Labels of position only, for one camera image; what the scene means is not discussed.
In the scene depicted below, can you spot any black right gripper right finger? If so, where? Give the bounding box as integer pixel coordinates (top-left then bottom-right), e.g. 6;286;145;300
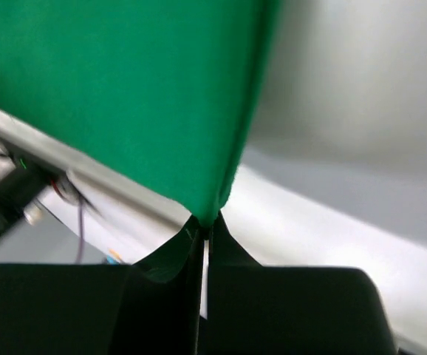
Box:
206;217;397;354

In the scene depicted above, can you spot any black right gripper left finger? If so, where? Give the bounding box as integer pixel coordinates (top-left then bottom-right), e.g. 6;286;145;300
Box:
0;217;203;354

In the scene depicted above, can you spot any green t shirt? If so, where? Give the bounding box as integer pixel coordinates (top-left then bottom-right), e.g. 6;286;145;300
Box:
0;1;280;226

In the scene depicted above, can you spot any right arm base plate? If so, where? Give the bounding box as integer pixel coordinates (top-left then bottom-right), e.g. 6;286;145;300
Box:
0;152;81;236

